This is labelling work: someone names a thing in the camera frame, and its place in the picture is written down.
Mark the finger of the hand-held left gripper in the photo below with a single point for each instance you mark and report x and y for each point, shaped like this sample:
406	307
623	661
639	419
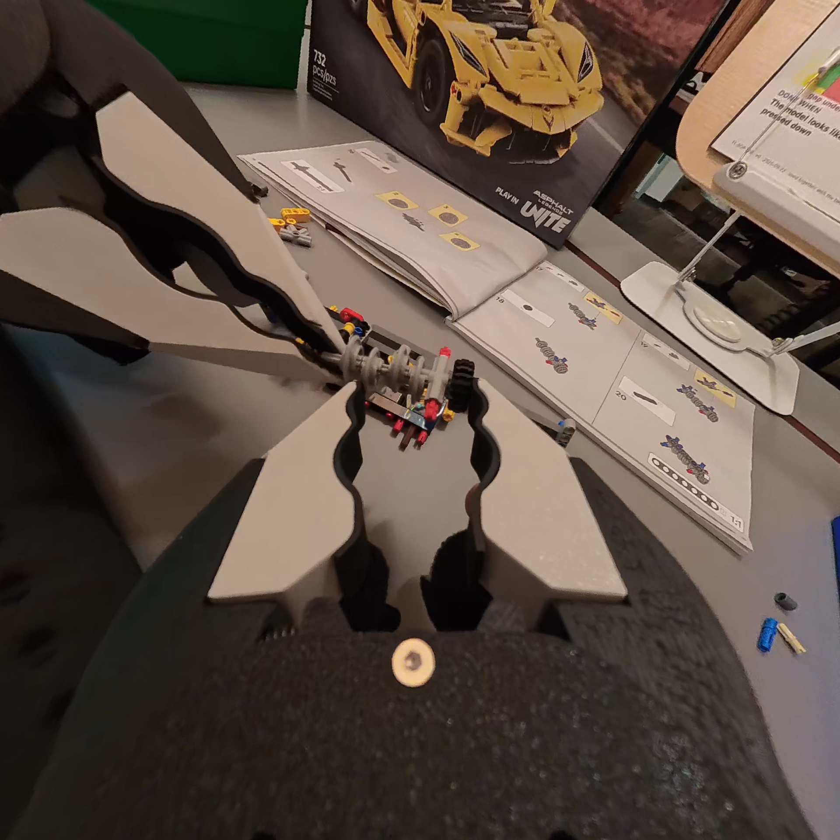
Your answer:
197	197
98	262

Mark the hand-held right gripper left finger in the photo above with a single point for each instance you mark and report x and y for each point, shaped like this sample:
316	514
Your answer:
289	525

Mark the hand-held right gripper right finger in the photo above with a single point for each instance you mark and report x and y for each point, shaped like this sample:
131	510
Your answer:
544	525

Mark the long dark lego chassis assembly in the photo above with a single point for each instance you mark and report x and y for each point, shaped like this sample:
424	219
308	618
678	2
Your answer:
420	415

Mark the grey lego gear shaft assembly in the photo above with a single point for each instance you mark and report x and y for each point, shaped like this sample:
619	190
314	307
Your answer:
387	367

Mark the small pile of lego beams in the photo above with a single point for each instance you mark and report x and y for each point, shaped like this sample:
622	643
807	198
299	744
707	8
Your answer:
295	213

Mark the blue lego pin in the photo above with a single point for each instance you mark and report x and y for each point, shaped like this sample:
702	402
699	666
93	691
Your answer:
766	634

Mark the black lego bush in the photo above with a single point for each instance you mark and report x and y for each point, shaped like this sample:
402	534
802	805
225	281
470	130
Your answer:
785	601

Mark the tan lego pin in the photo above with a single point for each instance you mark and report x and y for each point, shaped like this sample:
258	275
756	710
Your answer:
791	638

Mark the yellow car lego set box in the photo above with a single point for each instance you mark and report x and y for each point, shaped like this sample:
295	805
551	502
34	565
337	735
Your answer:
525	98

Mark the green plastic bin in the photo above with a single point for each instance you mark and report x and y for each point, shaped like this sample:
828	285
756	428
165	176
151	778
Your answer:
229	39

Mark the open instruction booklet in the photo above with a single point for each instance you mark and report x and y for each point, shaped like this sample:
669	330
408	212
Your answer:
590	367

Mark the white document stand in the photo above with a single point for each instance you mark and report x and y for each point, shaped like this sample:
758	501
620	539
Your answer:
663	289

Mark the blue plastic bin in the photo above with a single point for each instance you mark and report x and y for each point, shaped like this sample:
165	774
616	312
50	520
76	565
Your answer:
836	551

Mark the printed paper sheet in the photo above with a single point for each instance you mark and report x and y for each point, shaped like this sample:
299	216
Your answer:
807	138

